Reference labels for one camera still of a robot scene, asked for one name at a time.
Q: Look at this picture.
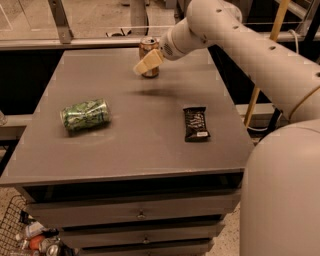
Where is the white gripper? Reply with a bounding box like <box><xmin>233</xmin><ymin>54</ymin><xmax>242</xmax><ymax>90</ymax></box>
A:
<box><xmin>133</xmin><ymin>24</ymin><xmax>189</xmax><ymax>75</ymax></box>

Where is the orange soda can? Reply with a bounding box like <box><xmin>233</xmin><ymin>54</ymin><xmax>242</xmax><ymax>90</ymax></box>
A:
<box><xmin>139</xmin><ymin>36</ymin><xmax>159</xmax><ymax>78</ymax></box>

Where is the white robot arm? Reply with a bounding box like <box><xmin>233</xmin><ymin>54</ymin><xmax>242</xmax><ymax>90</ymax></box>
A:
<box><xmin>134</xmin><ymin>0</ymin><xmax>320</xmax><ymax>256</ymax></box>

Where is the dark chocolate bar wrapper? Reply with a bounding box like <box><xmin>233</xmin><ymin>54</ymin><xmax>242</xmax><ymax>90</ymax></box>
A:
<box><xmin>183</xmin><ymin>107</ymin><xmax>211</xmax><ymax>142</ymax></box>

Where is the green crushed soda can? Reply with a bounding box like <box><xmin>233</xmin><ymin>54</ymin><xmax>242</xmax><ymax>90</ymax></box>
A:
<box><xmin>60</xmin><ymin>98</ymin><xmax>111</xmax><ymax>131</ymax></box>

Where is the metal railing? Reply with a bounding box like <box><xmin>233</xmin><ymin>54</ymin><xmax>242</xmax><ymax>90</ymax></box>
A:
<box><xmin>0</xmin><ymin>0</ymin><xmax>320</xmax><ymax>51</ymax></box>

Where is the grey drawer cabinet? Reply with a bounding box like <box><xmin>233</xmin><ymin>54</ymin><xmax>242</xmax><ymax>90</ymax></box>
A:
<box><xmin>1</xmin><ymin>48</ymin><xmax>253</xmax><ymax>256</ymax></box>

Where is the white bottle in basket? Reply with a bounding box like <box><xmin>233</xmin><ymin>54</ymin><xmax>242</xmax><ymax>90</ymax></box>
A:
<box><xmin>15</xmin><ymin>221</ymin><xmax>45</xmax><ymax>241</ymax></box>

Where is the orange item in basket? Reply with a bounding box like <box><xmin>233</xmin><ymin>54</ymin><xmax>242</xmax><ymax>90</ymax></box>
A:
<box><xmin>29</xmin><ymin>235</ymin><xmax>45</xmax><ymax>250</ymax></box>

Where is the yellow wooden frame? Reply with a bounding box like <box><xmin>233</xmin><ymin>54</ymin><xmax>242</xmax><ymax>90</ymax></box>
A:
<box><xmin>243</xmin><ymin>0</ymin><xmax>292</xmax><ymax>128</ymax></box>

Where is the black wire basket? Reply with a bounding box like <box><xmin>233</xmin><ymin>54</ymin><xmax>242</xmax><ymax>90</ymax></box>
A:
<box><xmin>0</xmin><ymin>195</ymin><xmax>35</xmax><ymax>256</ymax></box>

